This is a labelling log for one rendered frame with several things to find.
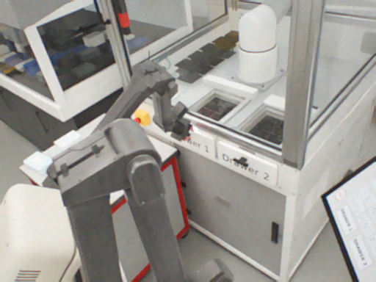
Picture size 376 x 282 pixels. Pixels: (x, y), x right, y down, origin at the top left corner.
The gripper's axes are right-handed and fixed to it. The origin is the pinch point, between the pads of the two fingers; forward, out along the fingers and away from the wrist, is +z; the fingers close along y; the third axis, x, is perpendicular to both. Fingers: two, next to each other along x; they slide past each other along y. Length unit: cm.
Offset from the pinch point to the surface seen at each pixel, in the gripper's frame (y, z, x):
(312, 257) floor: -32, 93, -53
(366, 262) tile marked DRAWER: -11, -19, -85
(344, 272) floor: -30, 95, -71
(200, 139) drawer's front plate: -0.1, 3.8, -3.4
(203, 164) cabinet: -10.3, 20.9, -0.7
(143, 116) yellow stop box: -2.3, 1.3, 32.9
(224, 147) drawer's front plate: 1.1, 2.9, -17.4
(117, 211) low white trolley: -48, -6, 14
